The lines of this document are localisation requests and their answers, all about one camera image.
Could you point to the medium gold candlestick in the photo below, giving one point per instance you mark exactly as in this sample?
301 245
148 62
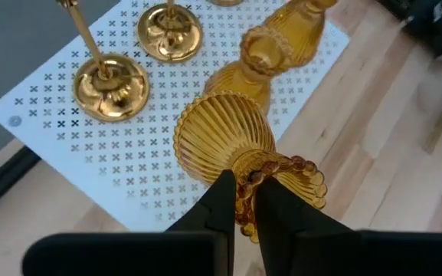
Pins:
169 38

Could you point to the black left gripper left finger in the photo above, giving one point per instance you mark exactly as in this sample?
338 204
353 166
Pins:
167 253

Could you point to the short gold candlestick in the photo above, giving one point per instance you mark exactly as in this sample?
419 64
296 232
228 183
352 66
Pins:
109 96

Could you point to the amber ribbed glass candle holder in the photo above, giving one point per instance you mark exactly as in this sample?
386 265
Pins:
220 134
239 84
301 30

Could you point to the white perforated metal shelf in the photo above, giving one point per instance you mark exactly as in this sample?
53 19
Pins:
128 165

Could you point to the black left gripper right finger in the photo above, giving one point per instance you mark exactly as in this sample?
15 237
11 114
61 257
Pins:
312 249

